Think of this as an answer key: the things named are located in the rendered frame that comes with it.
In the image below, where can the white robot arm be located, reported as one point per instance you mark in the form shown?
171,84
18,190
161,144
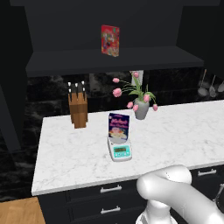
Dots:
178,195

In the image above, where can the white digital scale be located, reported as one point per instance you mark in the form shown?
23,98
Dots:
121,152

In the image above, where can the red cereal box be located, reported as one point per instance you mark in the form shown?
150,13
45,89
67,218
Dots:
110,40

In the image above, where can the dark cabinet door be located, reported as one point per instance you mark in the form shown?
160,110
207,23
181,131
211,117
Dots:
11,73
204,32

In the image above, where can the blue food box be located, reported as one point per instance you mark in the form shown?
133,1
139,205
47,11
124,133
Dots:
118,126

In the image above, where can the grey vase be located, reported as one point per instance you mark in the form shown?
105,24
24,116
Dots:
141,110

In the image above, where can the wooden knife block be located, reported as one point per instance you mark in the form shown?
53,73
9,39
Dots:
78,112

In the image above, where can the pink tulips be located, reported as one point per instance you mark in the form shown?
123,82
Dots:
138,87

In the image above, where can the dark drawer front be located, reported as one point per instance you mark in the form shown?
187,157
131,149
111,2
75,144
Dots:
84,193
208,176
87,213

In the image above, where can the grey hanging ladle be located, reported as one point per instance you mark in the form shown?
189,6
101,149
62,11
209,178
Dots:
202,91

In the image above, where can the grey hanging spoon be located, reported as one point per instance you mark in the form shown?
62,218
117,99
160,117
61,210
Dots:
212,91

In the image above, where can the grey hanging skimmer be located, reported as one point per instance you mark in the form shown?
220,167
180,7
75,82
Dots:
221,86

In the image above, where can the white wall socket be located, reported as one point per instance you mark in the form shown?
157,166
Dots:
140,76

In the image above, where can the dark open wall cabinet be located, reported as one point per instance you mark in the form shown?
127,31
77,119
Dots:
87,61

